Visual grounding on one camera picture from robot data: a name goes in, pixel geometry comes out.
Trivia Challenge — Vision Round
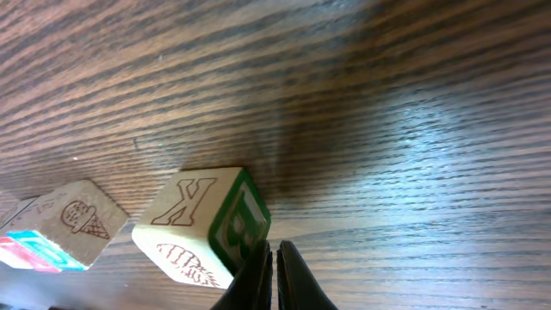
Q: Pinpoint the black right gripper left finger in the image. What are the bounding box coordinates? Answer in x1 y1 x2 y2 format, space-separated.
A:
211 240 273 310

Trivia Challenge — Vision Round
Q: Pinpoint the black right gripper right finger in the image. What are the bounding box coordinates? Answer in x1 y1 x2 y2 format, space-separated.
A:
277 240 337 310

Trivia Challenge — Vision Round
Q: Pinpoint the wooden block green side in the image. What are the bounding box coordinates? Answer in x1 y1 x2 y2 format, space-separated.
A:
132 167 271 289

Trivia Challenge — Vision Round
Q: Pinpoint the blue letter D block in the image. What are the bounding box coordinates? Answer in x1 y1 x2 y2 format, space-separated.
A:
1 180 129 271

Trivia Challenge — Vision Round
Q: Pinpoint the red letter M block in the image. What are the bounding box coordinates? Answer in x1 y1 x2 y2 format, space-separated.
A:
1 196 61 273

